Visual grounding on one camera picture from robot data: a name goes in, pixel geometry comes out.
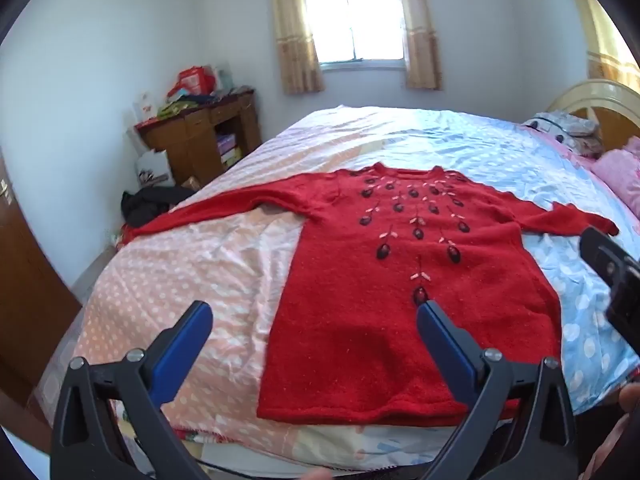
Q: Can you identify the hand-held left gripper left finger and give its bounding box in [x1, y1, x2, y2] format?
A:
[50, 300, 214, 480]

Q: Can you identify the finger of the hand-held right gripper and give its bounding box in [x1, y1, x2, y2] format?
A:
[580, 227, 640, 291]

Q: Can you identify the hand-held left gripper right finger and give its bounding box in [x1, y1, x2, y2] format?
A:
[416, 300, 581, 480]

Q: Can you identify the red knitted sweater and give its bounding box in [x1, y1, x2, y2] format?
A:
[117, 161, 621, 428]

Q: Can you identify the black clothes pile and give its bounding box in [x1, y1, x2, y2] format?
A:
[121, 185, 197, 227]

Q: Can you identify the person's right hand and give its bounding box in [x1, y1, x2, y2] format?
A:
[618, 384, 640, 413]

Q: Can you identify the bed with dotted sheet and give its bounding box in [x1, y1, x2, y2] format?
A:
[35, 105, 640, 476]

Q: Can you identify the pink pillow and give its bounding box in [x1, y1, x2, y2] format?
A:
[591, 136, 640, 222]

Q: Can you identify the patterned pillow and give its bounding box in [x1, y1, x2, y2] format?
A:
[521, 111, 602, 158]

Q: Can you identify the cream wooden headboard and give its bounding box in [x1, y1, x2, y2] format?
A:
[545, 79, 640, 153]

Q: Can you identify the white printed shopping bag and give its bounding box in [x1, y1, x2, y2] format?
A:
[135, 149, 177, 189]

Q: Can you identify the brown wooden door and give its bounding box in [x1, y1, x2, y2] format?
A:
[0, 150, 83, 403]

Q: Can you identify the brown wooden desk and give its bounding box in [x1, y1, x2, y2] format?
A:
[134, 91, 263, 190]

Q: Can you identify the green packet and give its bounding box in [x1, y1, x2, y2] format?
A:
[157, 101, 197, 120]

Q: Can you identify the white paper bag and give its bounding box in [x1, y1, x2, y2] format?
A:
[132, 91, 159, 124]

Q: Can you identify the red gift bag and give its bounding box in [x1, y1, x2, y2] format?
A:
[167, 66, 219, 99]

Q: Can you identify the beige patterned curtain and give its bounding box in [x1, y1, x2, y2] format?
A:
[396, 0, 443, 91]
[265, 0, 326, 95]

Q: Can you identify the window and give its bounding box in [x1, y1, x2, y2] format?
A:
[300, 0, 407, 67]

